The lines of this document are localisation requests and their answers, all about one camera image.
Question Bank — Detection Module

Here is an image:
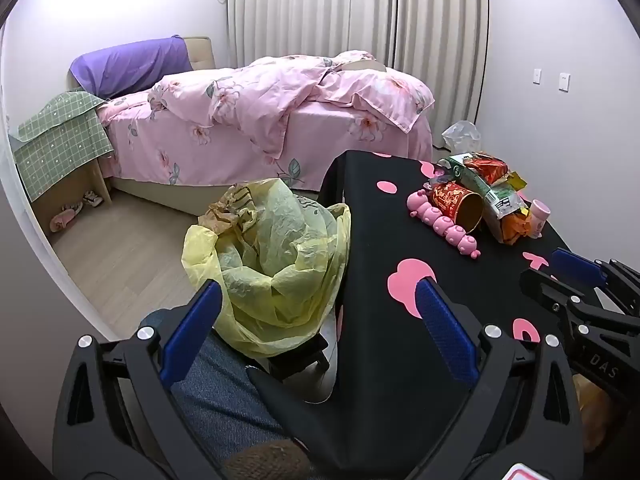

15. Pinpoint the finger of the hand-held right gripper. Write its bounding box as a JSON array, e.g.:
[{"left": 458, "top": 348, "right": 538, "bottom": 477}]
[
  {"left": 519, "top": 269, "right": 608, "bottom": 331},
  {"left": 550, "top": 247, "right": 640, "bottom": 317}
]

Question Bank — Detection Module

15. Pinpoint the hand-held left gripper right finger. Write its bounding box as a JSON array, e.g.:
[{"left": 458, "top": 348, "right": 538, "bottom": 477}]
[{"left": 405, "top": 279, "right": 584, "bottom": 480}]

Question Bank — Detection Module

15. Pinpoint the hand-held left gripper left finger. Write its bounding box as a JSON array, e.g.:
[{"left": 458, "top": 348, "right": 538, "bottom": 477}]
[{"left": 52, "top": 280, "right": 236, "bottom": 480}]

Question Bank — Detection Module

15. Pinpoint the yellow trash bag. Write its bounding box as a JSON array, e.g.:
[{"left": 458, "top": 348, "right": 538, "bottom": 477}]
[{"left": 181, "top": 177, "right": 352, "bottom": 359}]

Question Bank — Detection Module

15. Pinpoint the person's right hand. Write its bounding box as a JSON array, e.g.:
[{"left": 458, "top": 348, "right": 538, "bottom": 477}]
[{"left": 571, "top": 374, "right": 609, "bottom": 453}]

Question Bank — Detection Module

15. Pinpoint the pink cup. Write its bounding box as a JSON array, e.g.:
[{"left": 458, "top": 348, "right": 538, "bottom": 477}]
[{"left": 528, "top": 199, "right": 551, "bottom": 239}]

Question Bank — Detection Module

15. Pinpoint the person's leg in jeans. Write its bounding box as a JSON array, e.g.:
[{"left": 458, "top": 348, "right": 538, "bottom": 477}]
[{"left": 170, "top": 330, "right": 301, "bottom": 461}]

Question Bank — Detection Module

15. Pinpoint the pink caterpillar toy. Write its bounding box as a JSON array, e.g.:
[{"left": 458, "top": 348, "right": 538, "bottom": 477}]
[{"left": 406, "top": 190, "right": 482, "bottom": 261}]

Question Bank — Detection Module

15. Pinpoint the black tablecloth with pink shapes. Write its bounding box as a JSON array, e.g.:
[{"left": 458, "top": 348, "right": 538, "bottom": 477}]
[{"left": 247, "top": 149, "right": 608, "bottom": 480}]

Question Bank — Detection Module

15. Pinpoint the black stool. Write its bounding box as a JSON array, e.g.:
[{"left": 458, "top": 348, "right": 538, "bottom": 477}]
[{"left": 245, "top": 332, "right": 331, "bottom": 377}]

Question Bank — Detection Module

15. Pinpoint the brown translucent plastic bag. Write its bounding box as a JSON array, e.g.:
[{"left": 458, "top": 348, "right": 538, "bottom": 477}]
[{"left": 198, "top": 185, "right": 258, "bottom": 235}]

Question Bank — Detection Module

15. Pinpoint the red paper cup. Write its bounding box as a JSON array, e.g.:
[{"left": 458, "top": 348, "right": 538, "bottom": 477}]
[{"left": 429, "top": 180, "right": 485, "bottom": 234}]

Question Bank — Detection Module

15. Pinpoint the red snack bag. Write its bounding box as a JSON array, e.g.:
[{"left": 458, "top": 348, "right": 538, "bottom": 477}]
[{"left": 465, "top": 152, "right": 513, "bottom": 186}]

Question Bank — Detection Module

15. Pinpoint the bed with pink bedding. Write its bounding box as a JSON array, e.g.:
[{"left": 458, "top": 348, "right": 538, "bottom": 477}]
[{"left": 70, "top": 36, "right": 436, "bottom": 203}]

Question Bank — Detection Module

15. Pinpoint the pink blister pack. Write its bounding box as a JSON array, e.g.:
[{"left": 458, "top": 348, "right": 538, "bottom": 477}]
[{"left": 423, "top": 167, "right": 451, "bottom": 192}]

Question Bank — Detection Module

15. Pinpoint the person's brown knit sweater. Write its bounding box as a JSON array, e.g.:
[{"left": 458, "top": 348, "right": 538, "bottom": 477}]
[{"left": 222, "top": 440, "right": 313, "bottom": 480}]

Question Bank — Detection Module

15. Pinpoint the pink slipper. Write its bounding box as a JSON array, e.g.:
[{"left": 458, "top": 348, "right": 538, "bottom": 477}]
[{"left": 50, "top": 202, "right": 84, "bottom": 233}]

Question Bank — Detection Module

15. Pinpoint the clear plastic bag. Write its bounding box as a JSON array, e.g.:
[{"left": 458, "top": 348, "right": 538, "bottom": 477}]
[{"left": 441, "top": 120, "right": 482, "bottom": 156}]

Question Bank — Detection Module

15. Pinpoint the bed with pink floral duvet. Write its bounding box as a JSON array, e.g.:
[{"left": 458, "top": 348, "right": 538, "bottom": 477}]
[{"left": 96, "top": 95, "right": 434, "bottom": 192}]

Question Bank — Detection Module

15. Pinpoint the green checked cloth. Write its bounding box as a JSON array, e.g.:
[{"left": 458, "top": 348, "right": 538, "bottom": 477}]
[{"left": 11, "top": 90, "right": 116, "bottom": 204}]

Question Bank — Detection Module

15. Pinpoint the pink floral duvet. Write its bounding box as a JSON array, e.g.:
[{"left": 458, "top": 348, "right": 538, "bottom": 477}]
[{"left": 149, "top": 50, "right": 436, "bottom": 162}]

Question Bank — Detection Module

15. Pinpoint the purple pillow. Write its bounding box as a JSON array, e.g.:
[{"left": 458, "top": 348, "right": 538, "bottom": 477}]
[{"left": 69, "top": 36, "right": 194, "bottom": 100}]

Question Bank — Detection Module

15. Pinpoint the white pleated curtain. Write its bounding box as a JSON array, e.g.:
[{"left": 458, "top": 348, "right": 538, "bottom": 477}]
[{"left": 227, "top": 0, "right": 491, "bottom": 148}]

